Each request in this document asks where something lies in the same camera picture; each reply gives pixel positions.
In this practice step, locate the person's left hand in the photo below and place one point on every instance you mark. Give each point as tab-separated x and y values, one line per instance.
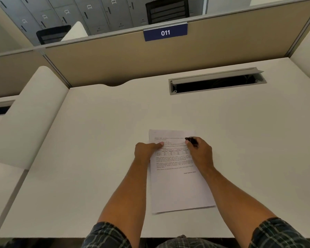
144	152

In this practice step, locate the person's right hand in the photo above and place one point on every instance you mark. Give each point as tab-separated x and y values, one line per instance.
201	154

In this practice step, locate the person's right thumb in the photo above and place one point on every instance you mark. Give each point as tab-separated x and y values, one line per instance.
187	143

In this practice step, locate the person's left thumb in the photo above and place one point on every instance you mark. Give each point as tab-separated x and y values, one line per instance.
158	145

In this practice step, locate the black pen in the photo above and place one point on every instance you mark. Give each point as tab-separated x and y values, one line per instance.
191	140

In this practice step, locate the printed white paper sheet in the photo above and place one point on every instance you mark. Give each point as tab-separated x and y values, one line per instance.
175	185

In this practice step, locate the person's right forearm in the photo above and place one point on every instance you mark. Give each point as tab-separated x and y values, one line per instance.
232	198

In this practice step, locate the person's left forearm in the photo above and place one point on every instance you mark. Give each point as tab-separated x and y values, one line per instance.
124	201

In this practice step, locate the beige desk partition panel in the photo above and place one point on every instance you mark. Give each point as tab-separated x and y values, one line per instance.
170	54

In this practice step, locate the blue desk number sign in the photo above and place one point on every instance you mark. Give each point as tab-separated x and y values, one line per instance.
165	32

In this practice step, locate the plaid shirt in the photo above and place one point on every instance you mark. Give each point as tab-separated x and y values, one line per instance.
279	235

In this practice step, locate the black mesh office chair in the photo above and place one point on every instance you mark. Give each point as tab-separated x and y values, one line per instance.
53	34
167	10

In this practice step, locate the white side divider panel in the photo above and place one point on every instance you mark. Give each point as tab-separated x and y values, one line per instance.
75	32
307	54
23	121

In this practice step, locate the grey metal locker cabinet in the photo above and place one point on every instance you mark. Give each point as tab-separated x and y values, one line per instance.
75	12

